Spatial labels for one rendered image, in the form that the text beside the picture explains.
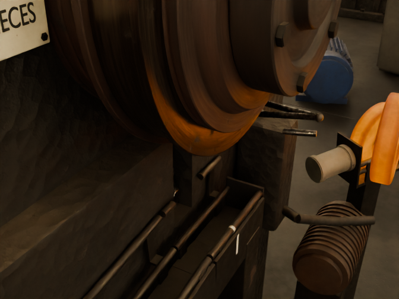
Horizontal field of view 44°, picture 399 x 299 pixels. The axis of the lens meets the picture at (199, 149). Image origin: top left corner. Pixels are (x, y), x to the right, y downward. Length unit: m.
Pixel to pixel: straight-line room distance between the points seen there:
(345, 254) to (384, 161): 0.33
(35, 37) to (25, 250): 0.22
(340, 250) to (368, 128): 0.26
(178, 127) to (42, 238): 0.19
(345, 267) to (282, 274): 0.70
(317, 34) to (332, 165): 0.44
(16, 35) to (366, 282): 1.51
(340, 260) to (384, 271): 0.81
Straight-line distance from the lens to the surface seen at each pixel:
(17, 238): 0.57
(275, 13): 0.49
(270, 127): 0.93
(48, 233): 0.57
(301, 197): 2.14
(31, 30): 0.53
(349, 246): 1.13
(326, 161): 1.06
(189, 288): 0.72
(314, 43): 0.67
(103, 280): 0.68
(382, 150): 0.82
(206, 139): 0.60
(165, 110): 0.50
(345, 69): 2.81
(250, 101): 0.60
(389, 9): 3.47
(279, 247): 1.87
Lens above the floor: 1.22
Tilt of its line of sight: 30 degrees down
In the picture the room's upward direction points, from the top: 1 degrees clockwise
